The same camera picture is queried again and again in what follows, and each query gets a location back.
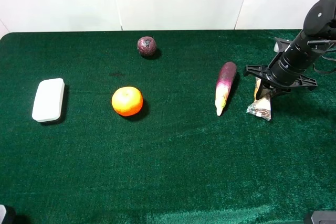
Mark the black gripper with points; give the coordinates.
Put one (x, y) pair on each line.
(280, 78)

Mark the snack packet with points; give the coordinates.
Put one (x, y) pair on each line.
(262, 107)

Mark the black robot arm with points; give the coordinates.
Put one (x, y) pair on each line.
(315, 39)

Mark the purple toy eggplant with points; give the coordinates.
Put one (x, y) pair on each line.
(224, 83)

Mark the green felt table cover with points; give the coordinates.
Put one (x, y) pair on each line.
(175, 161)

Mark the dark purple round fruit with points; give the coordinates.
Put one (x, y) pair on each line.
(146, 46)

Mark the orange toy fruit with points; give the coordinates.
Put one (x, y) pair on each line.
(127, 101)

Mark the white rectangular box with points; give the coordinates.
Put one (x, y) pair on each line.
(48, 100)

